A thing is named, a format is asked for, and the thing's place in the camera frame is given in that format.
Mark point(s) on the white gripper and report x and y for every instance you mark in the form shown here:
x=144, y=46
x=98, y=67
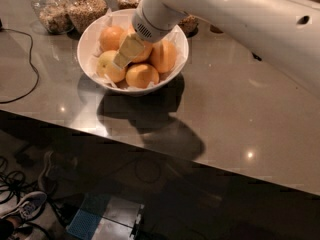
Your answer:
x=147, y=29

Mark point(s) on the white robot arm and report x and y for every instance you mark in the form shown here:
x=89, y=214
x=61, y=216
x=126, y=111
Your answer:
x=283, y=33

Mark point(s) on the front left yellowish orange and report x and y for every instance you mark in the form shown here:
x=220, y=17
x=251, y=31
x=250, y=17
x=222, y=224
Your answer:
x=106, y=68

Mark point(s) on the white paper bowl liner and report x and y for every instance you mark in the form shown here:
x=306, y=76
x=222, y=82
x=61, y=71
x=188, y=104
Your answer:
x=100, y=24

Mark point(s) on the white ceramic bowl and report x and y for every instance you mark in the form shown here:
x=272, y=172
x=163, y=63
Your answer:
x=87, y=40

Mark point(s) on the left glass cereal jar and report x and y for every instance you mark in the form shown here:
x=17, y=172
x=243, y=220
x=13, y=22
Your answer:
x=53, y=15

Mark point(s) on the blue and grey floor box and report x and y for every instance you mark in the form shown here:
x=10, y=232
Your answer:
x=106, y=217

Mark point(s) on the grey sneaker on floor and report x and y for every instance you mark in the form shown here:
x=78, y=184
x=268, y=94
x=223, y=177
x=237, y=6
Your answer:
x=27, y=207

